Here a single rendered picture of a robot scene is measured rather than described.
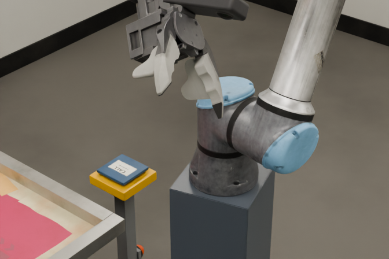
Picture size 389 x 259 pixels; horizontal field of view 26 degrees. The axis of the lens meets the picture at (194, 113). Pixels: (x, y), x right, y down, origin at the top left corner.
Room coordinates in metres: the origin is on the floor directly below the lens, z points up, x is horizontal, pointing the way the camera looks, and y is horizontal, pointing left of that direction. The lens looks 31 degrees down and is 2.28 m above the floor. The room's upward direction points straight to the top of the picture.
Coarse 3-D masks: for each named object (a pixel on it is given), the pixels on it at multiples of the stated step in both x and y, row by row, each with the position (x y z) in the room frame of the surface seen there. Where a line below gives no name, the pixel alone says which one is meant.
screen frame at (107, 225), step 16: (0, 160) 1.86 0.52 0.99; (16, 160) 1.86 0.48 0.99; (16, 176) 1.81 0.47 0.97; (32, 176) 1.79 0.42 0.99; (48, 192) 1.73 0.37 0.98; (64, 192) 1.72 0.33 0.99; (64, 208) 1.69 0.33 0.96; (80, 208) 1.65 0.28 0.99; (96, 208) 1.65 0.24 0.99; (96, 224) 1.62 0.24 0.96; (112, 224) 1.59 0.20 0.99; (80, 240) 1.53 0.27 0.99; (96, 240) 1.54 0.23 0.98; (64, 256) 1.47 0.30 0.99; (80, 256) 1.50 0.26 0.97
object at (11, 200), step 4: (0, 196) 1.75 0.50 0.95; (4, 196) 1.75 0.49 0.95; (8, 196) 1.75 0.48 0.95; (0, 200) 1.73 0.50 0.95; (4, 200) 1.73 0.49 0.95; (8, 200) 1.73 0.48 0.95; (12, 200) 1.73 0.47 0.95; (16, 200) 1.73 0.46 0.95; (0, 204) 1.71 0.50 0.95; (4, 204) 1.71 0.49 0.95; (8, 204) 1.71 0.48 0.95; (12, 204) 1.71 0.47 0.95; (0, 208) 1.70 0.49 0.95; (4, 208) 1.70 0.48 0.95
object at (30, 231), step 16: (16, 208) 1.70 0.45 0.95; (0, 224) 1.63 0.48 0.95; (16, 224) 1.63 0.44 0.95; (32, 224) 1.63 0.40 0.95; (48, 224) 1.63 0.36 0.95; (16, 240) 1.57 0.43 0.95; (32, 240) 1.57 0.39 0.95; (48, 240) 1.57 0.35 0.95; (16, 256) 1.51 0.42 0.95; (32, 256) 1.51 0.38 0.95
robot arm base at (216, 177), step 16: (192, 160) 1.50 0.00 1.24; (208, 160) 1.45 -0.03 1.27; (224, 160) 1.44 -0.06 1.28; (240, 160) 1.45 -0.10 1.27; (192, 176) 1.47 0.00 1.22; (208, 176) 1.44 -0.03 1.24; (224, 176) 1.43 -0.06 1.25; (240, 176) 1.44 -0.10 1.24; (256, 176) 1.47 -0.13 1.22; (208, 192) 1.43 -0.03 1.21; (224, 192) 1.42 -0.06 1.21; (240, 192) 1.43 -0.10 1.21
